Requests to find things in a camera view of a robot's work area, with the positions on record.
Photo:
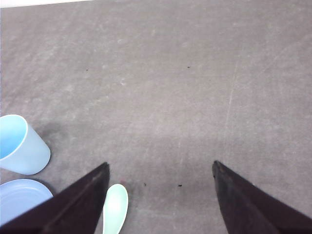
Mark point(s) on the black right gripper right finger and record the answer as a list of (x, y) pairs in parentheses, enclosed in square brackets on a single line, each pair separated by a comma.
[(246, 209)]

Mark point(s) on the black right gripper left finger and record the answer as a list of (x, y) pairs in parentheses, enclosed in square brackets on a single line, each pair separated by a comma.
[(75, 210)]

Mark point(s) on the mint green plastic spoon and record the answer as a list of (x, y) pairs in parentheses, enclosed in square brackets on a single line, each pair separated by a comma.
[(115, 209)]

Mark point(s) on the light blue plastic cup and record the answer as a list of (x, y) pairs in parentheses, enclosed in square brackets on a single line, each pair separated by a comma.
[(22, 150)]

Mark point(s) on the blue plastic plate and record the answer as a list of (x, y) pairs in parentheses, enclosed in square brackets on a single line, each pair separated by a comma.
[(20, 195)]

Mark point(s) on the dark grey table cloth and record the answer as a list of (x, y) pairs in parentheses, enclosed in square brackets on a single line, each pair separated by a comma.
[(160, 89)]

